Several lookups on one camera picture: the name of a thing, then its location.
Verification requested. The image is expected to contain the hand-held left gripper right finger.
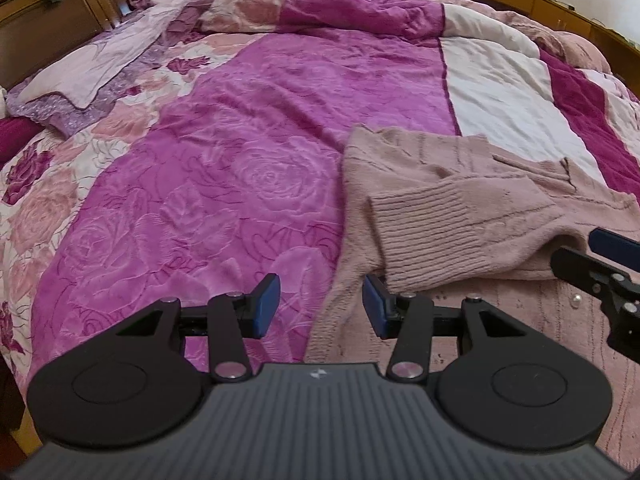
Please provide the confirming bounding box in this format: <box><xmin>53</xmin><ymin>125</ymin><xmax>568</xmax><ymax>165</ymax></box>
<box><xmin>362</xmin><ymin>273</ymin><xmax>526</xmax><ymax>382</ymax></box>

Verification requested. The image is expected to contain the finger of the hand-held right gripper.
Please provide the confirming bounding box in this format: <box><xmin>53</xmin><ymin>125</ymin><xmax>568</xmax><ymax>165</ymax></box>
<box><xmin>549</xmin><ymin>245</ymin><xmax>640</xmax><ymax>351</ymax></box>
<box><xmin>589</xmin><ymin>227</ymin><xmax>640</xmax><ymax>267</ymax></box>

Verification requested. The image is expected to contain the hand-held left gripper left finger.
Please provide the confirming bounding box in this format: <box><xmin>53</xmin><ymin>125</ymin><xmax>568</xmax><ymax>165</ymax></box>
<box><xmin>115</xmin><ymin>273</ymin><xmax>282</xmax><ymax>382</ymax></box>

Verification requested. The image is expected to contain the pink knit cardigan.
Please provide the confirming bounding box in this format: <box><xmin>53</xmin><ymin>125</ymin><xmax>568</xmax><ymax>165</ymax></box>
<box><xmin>304</xmin><ymin>125</ymin><xmax>640</xmax><ymax>466</ymax></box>

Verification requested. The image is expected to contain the magenta patchwork quilt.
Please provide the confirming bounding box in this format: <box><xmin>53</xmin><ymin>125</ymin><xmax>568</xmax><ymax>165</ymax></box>
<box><xmin>0</xmin><ymin>0</ymin><xmax>640</xmax><ymax>411</ymax></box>

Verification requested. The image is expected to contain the wooden bed side board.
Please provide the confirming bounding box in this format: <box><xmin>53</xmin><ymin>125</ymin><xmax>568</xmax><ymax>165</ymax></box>
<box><xmin>420</xmin><ymin>0</ymin><xmax>640</xmax><ymax>63</ymax></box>

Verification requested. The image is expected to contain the lavender floral pillow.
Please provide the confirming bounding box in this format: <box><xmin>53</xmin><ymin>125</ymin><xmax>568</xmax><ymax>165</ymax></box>
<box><xmin>7</xmin><ymin>0</ymin><xmax>216</xmax><ymax>137</ymax></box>

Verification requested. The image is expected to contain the dark magenta pillow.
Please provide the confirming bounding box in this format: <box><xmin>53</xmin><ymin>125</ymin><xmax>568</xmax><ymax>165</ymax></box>
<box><xmin>0</xmin><ymin>117</ymin><xmax>43</xmax><ymax>163</ymax></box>

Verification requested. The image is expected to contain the wooden headboard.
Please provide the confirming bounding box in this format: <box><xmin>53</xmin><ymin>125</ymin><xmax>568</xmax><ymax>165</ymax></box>
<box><xmin>0</xmin><ymin>0</ymin><xmax>186</xmax><ymax>92</ymax></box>

